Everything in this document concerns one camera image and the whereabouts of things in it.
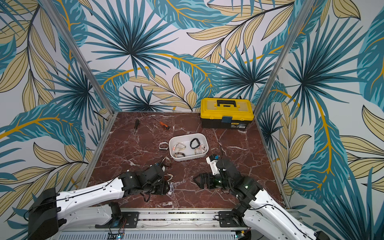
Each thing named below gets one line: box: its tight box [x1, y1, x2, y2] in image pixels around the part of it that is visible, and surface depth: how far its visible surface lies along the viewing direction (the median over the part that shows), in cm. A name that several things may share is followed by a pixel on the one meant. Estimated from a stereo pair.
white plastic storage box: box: [169, 133, 209, 162], surface depth 100 cm
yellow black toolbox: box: [200, 97, 255, 129], surface depth 102 cm
